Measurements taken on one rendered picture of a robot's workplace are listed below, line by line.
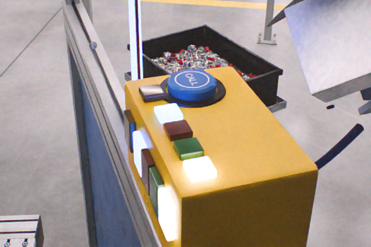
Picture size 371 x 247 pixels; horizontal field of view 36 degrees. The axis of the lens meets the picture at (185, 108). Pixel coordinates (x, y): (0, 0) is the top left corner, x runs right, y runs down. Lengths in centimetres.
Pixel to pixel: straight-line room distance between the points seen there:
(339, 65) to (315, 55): 4
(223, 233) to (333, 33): 45
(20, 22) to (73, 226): 175
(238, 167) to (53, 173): 180
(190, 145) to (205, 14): 306
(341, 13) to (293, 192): 43
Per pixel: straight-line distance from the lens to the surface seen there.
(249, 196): 38
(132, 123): 46
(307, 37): 80
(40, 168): 220
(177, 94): 45
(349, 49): 78
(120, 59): 291
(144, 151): 42
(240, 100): 46
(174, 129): 41
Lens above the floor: 131
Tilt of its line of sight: 32 degrees down
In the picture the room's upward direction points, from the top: 1 degrees clockwise
